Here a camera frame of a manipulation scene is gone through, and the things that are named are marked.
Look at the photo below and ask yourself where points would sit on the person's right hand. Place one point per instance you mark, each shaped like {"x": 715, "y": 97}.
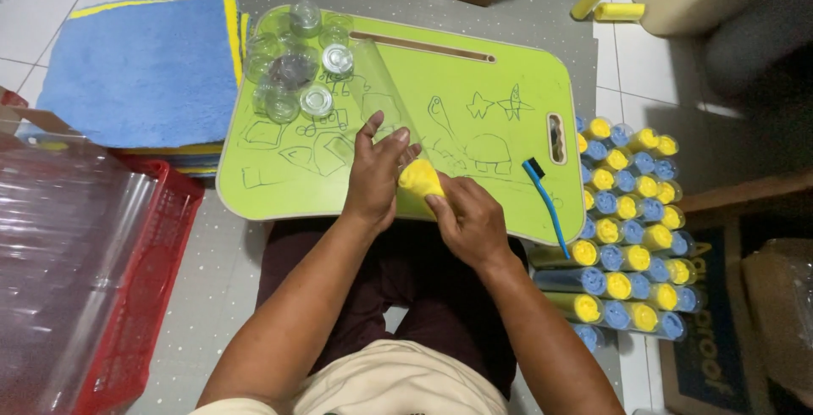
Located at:
{"x": 473, "y": 221}

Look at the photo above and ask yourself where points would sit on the person's left hand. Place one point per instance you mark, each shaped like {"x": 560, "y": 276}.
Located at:
{"x": 371, "y": 177}

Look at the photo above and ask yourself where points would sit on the person's left fingers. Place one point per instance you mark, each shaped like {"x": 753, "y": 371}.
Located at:
{"x": 394, "y": 140}

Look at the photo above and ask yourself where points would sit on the clear plastic tube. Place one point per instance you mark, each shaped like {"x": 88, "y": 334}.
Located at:
{"x": 381, "y": 78}

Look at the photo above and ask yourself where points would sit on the green lap desk with drawings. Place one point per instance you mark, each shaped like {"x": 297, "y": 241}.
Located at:
{"x": 457, "y": 72}

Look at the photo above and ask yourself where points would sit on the person's dark trousers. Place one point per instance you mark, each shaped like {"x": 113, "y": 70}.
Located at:
{"x": 381, "y": 275}

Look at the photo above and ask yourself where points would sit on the pile of clear plastic caps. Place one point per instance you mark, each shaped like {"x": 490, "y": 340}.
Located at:
{"x": 305, "y": 18}

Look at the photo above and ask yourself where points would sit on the blue brush with black bristles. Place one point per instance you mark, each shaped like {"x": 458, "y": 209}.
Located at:
{"x": 546, "y": 202}

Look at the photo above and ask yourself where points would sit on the person's beige shirt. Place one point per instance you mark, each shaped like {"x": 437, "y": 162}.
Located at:
{"x": 394, "y": 383}

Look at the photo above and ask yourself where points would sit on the stack of filled cloth tubes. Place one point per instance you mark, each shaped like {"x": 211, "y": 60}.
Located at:
{"x": 625, "y": 237}

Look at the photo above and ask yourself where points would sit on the stack of blue yellow cloths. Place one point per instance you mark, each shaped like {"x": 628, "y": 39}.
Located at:
{"x": 140, "y": 72}

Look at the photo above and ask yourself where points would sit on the red plastic basket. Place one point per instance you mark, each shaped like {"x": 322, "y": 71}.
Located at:
{"x": 152, "y": 262}

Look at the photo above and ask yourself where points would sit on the heap of empty clear tubes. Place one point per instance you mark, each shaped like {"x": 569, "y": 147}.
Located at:
{"x": 57, "y": 243}

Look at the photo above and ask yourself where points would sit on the brown cardboard flap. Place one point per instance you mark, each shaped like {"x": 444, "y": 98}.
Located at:
{"x": 38, "y": 121}

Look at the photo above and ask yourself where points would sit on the brown wooden furniture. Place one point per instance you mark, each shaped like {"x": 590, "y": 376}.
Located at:
{"x": 749, "y": 196}

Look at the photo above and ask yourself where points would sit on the plastic-wrapped carton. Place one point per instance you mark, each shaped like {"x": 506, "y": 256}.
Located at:
{"x": 781, "y": 313}

